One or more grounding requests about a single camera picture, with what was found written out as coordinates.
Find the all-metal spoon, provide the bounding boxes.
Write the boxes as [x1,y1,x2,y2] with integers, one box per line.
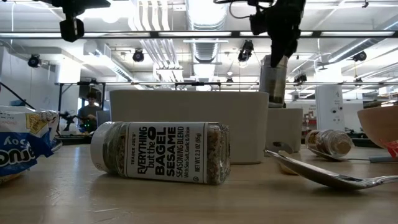
[264,149,398,190]

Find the white pillar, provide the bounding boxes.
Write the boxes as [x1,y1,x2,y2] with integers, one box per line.
[315,85,346,132]

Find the spoon with light blue handle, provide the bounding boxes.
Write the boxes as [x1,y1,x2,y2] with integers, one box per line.
[307,146,398,164]

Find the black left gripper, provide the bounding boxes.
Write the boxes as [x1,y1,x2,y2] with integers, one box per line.
[59,8,85,43]

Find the red background boxes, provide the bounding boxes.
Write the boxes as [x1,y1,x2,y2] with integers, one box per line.
[304,113,315,133]

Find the beige cup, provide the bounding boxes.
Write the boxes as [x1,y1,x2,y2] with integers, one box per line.
[259,54,289,109]

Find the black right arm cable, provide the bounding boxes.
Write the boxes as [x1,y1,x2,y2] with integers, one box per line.
[214,0,274,20]

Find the silver ventilation duct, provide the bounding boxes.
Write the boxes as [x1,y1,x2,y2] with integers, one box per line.
[185,0,229,63]

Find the black overhead light bar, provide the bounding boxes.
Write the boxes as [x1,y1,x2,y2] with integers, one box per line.
[0,30,398,39]

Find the light grey plastic bin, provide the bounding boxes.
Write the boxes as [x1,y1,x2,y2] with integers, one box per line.
[109,89,269,165]
[266,108,304,153]

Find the black background frame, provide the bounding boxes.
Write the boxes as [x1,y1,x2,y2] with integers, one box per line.
[55,80,398,138]

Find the bagel sesame seasoning jar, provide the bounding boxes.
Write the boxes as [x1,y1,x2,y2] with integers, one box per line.
[90,120,231,186]

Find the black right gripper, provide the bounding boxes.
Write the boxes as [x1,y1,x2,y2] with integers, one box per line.
[266,0,307,68]

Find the blue white snack bag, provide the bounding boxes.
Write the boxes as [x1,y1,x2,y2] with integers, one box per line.
[0,105,60,184]

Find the small glass spice jar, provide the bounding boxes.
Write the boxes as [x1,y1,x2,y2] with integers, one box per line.
[305,129,355,158]

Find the red yellow ramen packet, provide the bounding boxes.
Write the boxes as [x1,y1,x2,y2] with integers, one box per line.
[381,139,398,160]

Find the black aluminium table frame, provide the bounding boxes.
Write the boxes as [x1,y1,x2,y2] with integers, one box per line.
[55,133,382,147]

